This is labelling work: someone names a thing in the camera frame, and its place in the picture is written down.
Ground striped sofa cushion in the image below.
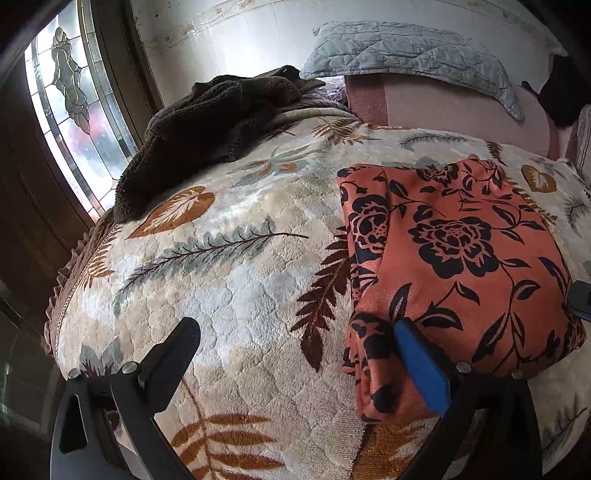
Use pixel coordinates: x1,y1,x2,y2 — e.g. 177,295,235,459
564,104,591,185

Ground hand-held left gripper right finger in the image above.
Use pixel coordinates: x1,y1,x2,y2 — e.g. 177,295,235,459
392,319,543,480

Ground leaf print blanket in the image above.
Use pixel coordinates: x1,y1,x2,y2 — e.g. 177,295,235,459
44,105,591,480

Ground grey quilted pillow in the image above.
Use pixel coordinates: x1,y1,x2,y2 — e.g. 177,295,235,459
299,20,525,121

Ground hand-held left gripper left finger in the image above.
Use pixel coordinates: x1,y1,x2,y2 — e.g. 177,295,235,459
50,317,201,480

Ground orange floral garment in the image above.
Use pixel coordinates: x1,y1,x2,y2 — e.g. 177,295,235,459
337,156,587,423

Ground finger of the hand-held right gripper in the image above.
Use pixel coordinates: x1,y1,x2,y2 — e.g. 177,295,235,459
564,279,591,325

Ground brown wooden door frame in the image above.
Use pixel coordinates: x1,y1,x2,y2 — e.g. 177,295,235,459
0,0,164,480

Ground black garment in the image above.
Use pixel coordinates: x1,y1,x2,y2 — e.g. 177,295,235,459
522,54,591,129

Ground brown fleece blanket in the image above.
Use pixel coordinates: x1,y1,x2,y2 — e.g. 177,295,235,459
113,65,334,223

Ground lilac cloth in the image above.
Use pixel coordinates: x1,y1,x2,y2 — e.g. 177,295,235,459
302,76,348,108

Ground arched stained glass panel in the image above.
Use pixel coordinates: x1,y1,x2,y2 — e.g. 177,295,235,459
23,0,140,219

